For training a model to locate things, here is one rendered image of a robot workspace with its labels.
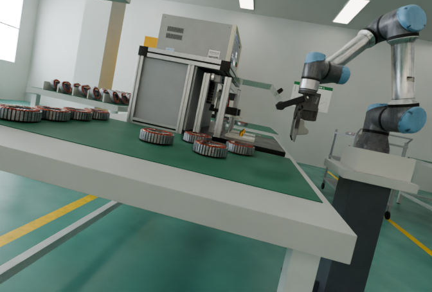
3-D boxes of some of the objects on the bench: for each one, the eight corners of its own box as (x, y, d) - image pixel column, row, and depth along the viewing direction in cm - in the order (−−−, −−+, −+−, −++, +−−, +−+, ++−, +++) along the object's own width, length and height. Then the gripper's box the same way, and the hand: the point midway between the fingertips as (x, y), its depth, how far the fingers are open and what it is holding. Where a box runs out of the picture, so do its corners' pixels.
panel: (209, 125, 191) (218, 83, 189) (185, 130, 126) (197, 66, 124) (208, 125, 191) (216, 83, 189) (182, 129, 126) (195, 65, 124)
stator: (253, 154, 109) (255, 145, 109) (252, 157, 98) (254, 148, 98) (226, 147, 111) (228, 139, 111) (222, 150, 100) (224, 141, 100)
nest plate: (254, 139, 150) (254, 137, 150) (254, 142, 135) (254, 140, 135) (227, 134, 152) (228, 132, 152) (224, 136, 137) (225, 134, 137)
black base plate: (275, 143, 184) (276, 139, 184) (284, 157, 121) (285, 152, 121) (208, 128, 190) (209, 125, 190) (184, 134, 127) (185, 130, 127)
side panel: (182, 134, 128) (196, 66, 126) (180, 134, 125) (194, 65, 123) (128, 121, 132) (140, 56, 130) (125, 121, 129) (137, 54, 127)
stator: (188, 148, 91) (190, 137, 91) (218, 152, 95) (221, 142, 95) (197, 155, 81) (200, 143, 81) (231, 160, 85) (233, 148, 85)
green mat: (289, 159, 119) (289, 158, 119) (323, 203, 58) (323, 202, 58) (95, 115, 132) (95, 114, 132) (-42, 114, 71) (-41, 114, 71)
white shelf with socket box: (108, 132, 90) (132, -7, 86) (6, 145, 53) (40, -97, 50) (17, 111, 95) (36, -22, 91) (-134, 109, 58) (-112, -113, 55)
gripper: (324, 92, 103) (311, 146, 105) (317, 94, 116) (305, 143, 118) (301, 87, 105) (288, 141, 106) (296, 91, 117) (285, 138, 119)
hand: (291, 137), depth 112 cm, fingers open, 6 cm apart
